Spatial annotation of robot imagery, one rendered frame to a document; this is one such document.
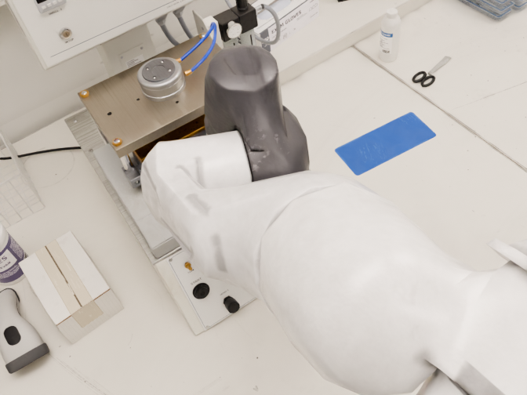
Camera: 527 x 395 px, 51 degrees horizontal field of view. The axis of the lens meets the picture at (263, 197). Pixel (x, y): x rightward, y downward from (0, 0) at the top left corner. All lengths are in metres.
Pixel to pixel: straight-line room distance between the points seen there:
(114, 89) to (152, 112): 0.10
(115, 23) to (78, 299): 0.52
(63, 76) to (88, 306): 0.69
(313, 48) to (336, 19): 0.14
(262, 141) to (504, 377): 0.37
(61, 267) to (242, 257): 0.82
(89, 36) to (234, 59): 0.52
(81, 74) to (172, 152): 1.03
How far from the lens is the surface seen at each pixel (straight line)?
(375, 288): 0.28
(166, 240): 0.99
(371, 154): 1.34
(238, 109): 0.58
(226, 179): 0.57
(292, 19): 1.58
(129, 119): 0.99
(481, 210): 1.27
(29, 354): 1.17
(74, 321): 1.15
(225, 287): 1.09
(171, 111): 0.97
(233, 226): 0.40
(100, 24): 1.07
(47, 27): 1.05
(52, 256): 1.21
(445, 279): 0.30
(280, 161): 0.58
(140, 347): 1.15
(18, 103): 1.59
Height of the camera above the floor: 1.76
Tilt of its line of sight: 53 degrees down
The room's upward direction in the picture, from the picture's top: 10 degrees counter-clockwise
